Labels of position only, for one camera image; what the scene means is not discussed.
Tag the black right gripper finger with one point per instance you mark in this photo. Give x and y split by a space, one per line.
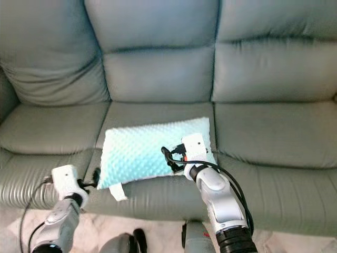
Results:
169 159

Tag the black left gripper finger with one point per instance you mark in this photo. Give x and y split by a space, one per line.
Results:
97 175

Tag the teal dotted pillow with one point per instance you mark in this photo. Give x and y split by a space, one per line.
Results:
142 150

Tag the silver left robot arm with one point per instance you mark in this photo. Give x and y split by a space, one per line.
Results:
58 226

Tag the dark green leather sofa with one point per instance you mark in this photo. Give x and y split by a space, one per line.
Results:
163 68

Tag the grey robot left leg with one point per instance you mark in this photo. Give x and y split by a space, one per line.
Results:
121 242

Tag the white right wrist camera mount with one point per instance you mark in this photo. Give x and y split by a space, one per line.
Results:
196 146

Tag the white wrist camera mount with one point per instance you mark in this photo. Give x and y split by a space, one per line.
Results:
196 146
68 179

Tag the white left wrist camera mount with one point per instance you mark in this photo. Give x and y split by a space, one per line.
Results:
68 179

